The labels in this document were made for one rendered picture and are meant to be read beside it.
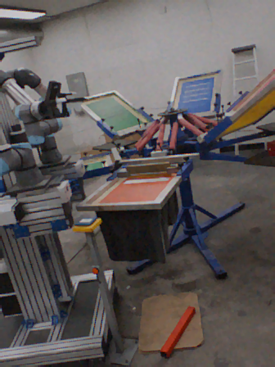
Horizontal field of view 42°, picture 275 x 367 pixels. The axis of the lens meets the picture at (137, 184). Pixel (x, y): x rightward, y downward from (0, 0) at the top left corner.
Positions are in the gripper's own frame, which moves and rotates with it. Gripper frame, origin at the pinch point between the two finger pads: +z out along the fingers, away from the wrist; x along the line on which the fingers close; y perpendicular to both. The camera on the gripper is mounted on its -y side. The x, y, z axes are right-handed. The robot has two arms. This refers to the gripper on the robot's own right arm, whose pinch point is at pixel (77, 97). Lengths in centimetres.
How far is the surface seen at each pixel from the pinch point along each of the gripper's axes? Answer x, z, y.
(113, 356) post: -41, -35, 163
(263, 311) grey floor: -106, 50, 155
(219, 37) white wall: -504, -69, -100
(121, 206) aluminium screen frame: -52, -19, 64
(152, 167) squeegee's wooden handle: -110, -24, 50
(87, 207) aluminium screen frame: -50, -43, 64
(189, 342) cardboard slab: -64, 10, 158
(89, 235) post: -33, -32, 76
